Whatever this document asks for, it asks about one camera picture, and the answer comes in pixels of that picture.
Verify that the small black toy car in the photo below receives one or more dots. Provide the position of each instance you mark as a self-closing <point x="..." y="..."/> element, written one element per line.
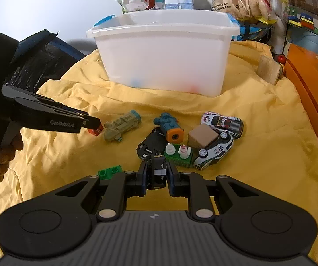
<point x="157" y="171"/>

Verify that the colourful wooden puzzle toy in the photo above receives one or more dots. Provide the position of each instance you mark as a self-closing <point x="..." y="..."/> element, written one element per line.
<point x="308" y="22"/>

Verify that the red toy block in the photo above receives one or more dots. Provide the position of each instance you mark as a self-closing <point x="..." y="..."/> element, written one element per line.
<point x="95" y="131"/>

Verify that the light blue carton pack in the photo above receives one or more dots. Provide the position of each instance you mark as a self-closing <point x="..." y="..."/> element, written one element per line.
<point x="182" y="1"/>

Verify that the wooden toy piece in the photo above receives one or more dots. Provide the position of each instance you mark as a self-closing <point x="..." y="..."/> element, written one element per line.
<point x="269" y="69"/>

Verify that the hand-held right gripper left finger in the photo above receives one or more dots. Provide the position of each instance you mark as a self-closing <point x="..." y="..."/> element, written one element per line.
<point x="141" y="178"/>

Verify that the white toy race car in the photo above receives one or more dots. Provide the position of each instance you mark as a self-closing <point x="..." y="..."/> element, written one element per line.
<point x="214" y="151"/>

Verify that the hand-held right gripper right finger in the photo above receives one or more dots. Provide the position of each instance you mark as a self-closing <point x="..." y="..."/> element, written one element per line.
<point x="172" y="183"/>

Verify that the teal and orange toy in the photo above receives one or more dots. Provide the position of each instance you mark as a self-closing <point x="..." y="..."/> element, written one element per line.
<point x="167" y="124"/>

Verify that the green building brick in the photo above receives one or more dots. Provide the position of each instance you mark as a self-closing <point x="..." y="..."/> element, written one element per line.
<point x="109" y="173"/>

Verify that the person's left hand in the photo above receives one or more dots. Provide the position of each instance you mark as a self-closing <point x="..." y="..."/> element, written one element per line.
<point x="8" y="158"/>

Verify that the green block with white bottles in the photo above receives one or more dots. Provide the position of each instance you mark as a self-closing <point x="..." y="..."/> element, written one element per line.
<point x="179" y="159"/>

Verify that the small red ball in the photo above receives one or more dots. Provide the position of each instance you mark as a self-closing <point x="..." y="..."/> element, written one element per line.
<point x="280" y="59"/>

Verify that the dark blue bag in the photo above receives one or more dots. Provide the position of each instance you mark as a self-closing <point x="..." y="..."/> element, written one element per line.
<point x="42" y="58"/>

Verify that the white plastic bin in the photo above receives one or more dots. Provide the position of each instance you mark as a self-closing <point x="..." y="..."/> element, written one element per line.
<point x="161" y="50"/>

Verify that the yellow blanket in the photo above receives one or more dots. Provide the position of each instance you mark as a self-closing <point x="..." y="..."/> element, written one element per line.
<point x="258" y="116"/>

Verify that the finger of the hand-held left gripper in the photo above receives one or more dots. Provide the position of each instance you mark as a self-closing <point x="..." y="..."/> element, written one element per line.
<point x="62" y="122"/>
<point x="73" y="111"/>

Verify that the white red black toy car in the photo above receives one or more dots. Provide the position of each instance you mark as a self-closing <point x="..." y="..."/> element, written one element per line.
<point x="222" y="122"/>

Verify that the tan toy vehicle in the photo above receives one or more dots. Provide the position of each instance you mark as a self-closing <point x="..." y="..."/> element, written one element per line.
<point x="121" y="126"/>

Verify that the wooden cube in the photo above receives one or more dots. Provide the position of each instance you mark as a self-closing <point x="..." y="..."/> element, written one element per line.
<point x="201" y="137"/>

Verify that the bag of rice crackers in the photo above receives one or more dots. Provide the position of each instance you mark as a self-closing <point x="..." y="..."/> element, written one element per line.
<point x="242" y="0"/>

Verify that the overturned black toy car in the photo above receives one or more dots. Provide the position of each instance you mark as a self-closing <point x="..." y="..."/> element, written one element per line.
<point x="150" y="144"/>

